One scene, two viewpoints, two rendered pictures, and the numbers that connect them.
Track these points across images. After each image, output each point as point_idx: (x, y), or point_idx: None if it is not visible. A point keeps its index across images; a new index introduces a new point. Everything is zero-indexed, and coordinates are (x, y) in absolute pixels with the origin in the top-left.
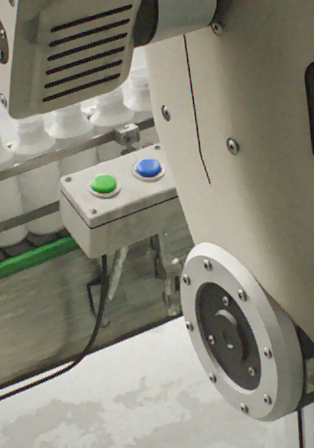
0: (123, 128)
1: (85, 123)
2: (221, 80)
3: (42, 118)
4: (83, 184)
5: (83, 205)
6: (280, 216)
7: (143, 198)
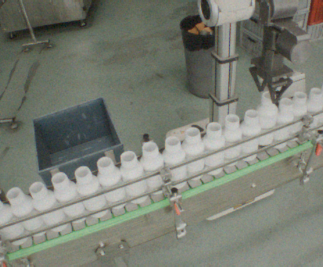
0: (290, 99)
1: (306, 99)
2: None
3: (321, 87)
4: (296, 73)
5: (294, 70)
6: None
7: None
